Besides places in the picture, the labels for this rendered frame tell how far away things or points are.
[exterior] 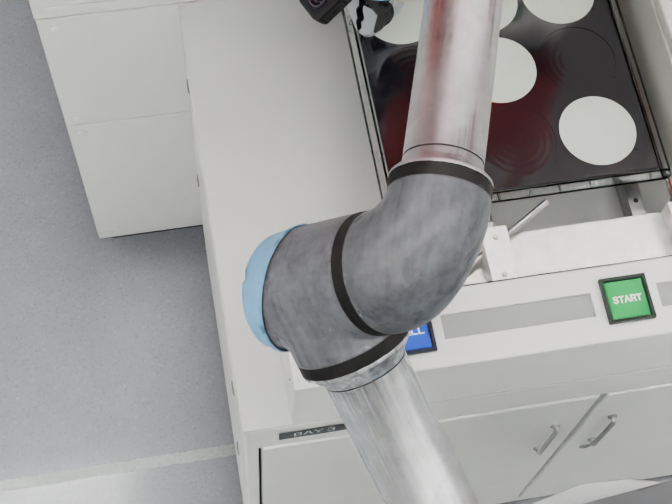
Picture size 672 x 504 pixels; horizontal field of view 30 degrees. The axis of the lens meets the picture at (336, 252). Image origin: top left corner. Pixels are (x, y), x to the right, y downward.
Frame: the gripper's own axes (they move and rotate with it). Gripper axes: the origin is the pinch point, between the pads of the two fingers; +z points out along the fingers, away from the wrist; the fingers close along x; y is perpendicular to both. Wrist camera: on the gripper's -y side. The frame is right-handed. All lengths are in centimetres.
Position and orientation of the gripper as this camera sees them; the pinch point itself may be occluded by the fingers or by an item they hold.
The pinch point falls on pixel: (360, 31)
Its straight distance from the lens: 167.0
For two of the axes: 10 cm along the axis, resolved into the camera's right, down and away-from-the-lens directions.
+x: -6.1, -7.4, 2.9
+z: -0.5, 4.0, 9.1
